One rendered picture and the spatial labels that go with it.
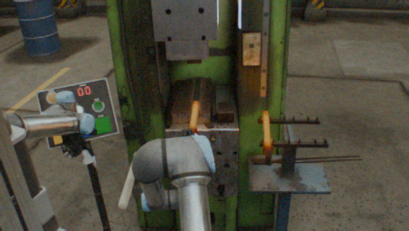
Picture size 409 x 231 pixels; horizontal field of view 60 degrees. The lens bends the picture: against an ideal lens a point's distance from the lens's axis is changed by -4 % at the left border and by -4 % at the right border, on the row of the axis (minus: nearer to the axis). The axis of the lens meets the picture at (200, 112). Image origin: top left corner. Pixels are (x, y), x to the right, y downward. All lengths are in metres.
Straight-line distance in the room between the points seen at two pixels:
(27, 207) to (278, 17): 1.49
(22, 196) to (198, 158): 0.51
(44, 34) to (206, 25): 4.77
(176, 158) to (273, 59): 1.05
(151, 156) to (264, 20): 1.06
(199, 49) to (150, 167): 0.84
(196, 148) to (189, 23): 0.81
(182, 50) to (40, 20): 4.64
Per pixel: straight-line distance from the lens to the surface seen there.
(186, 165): 1.05
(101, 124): 1.84
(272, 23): 1.91
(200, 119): 1.93
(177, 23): 1.74
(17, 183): 0.73
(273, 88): 2.03
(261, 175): 1.94
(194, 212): 1.04
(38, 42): 6.33
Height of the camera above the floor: 1.90
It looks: 29 degrees down
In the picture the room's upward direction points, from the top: 3 degrees counter-clockwise
